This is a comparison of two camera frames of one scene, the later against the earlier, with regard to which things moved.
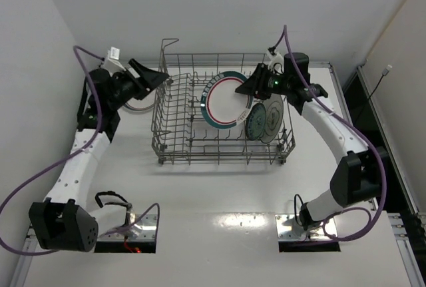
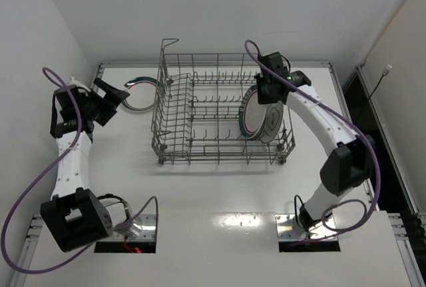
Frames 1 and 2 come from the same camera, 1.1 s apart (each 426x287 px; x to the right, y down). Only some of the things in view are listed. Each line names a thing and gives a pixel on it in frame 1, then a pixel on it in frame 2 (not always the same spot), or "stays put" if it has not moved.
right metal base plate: x=287 y=228 stays put
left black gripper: x=138 y=77 → x=104 y=101
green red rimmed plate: x=221 y=106 → x=251 y=114
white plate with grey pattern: x=274 y=110 stays put
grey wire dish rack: x=198 y=113 stays put
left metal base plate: x=142 y=227 stays put
